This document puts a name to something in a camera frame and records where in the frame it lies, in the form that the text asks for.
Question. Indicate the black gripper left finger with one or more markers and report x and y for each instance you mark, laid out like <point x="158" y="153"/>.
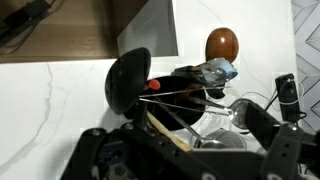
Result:
<point x="106" y="153"/>

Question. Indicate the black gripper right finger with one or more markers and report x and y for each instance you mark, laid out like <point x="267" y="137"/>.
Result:
<point x="293" y="153"/>

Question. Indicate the wooden spatula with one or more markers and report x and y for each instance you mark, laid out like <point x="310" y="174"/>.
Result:
<point x="166" y="131"/>

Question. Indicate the silver utensil tin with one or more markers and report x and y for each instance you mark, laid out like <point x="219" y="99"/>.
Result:
<point x="195" y="117"/>

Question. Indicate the silver ladle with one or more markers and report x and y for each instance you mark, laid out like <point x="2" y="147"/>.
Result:
<point x="240" y="113"/>

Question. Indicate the silver mixing bowl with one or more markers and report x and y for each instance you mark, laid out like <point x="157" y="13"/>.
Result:
<point x="226" y="138"/>

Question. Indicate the black slotted spoon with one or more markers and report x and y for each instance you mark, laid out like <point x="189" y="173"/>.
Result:
<point x="126" y="80"/>

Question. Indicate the glass coffee pot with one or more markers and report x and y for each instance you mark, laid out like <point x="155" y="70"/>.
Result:
<point x="213" y="73"/>

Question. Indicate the brown wooden egg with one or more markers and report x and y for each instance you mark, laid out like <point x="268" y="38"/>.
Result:
<point x="221" y="45"/>

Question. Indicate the black floor power strip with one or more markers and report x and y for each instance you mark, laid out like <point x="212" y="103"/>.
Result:
<point x="28" y="11"/>

